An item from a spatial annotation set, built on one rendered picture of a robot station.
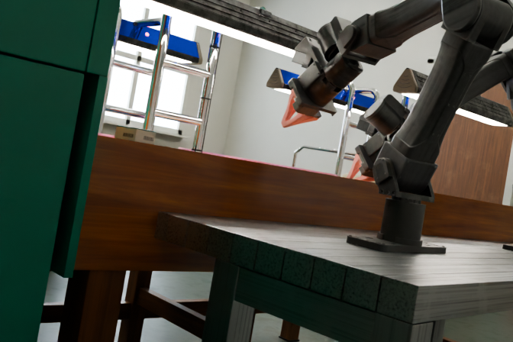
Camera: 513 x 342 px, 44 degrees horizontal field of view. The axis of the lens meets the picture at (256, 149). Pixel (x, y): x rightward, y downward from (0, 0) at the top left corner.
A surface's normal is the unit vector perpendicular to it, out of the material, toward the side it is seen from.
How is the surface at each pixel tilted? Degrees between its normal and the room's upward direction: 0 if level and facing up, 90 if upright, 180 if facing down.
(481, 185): 90
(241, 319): 90
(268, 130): 90
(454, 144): 90
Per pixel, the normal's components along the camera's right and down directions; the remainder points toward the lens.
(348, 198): 0.66, 0.10
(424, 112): -0.84, -0.13
